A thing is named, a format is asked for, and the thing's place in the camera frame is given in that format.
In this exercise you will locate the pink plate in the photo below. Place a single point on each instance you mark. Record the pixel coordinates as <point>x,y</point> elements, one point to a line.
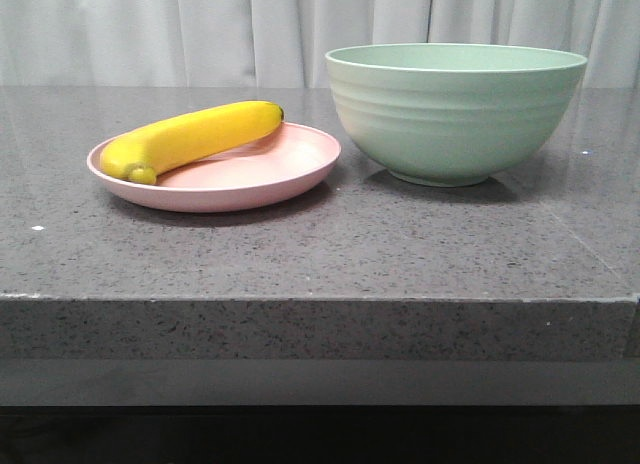
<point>276,168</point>

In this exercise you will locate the yellow banana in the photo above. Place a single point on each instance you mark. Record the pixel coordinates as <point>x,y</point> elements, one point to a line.
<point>143,154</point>

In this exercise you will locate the green bowl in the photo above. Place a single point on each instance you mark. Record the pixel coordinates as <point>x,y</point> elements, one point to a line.
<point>451,114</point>

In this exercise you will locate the grey curtain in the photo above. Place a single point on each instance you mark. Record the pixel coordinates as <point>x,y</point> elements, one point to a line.
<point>282,43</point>

